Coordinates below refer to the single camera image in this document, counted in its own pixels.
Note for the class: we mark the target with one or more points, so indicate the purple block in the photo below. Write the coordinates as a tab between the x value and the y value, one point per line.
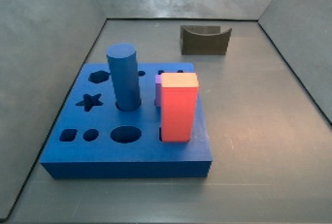
157	83

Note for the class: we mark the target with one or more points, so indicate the blue cylinder peg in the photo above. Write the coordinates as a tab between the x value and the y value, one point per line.
124	70

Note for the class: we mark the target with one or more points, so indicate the dark curved fixture cradle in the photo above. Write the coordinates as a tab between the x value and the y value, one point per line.
204	40

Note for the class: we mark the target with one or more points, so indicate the blue shape sorter base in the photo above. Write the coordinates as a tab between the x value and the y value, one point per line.
100	142

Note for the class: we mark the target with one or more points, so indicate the red rectangular block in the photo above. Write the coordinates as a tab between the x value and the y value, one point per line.
179	98

